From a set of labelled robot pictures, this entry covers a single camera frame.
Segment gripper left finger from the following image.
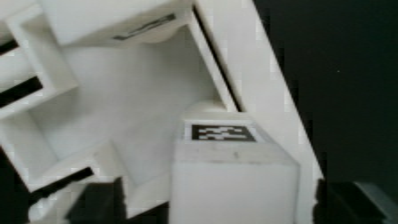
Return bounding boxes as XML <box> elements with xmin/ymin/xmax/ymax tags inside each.
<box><xmin>66</xmin><ymin>178</ymin><xmax>126</xmax><ymax>224</ymax></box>

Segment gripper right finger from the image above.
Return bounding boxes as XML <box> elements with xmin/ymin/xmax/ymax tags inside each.
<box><xmin>313</xmin><ymin>179</ymin><xmax>398</xmax><ymax>224</ymax></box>

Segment white chair seat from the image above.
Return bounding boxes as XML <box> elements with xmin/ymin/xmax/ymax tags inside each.
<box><xmin>0</xmin><ymin>0</ymin><xmax>322</xmax><ymax>224</ymax></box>

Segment white chair leg with tag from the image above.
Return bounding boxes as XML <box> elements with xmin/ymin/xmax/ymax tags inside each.
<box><xmin>38</xmin><ymin>0</ymin><xmax>194</xmax><ymax>46</ymax></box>

